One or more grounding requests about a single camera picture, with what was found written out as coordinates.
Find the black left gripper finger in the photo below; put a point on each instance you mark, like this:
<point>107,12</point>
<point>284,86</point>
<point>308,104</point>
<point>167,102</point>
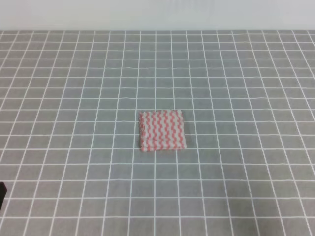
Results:
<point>3,191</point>

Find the pink wavy striped towel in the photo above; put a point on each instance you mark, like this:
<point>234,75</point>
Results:
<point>162,130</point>

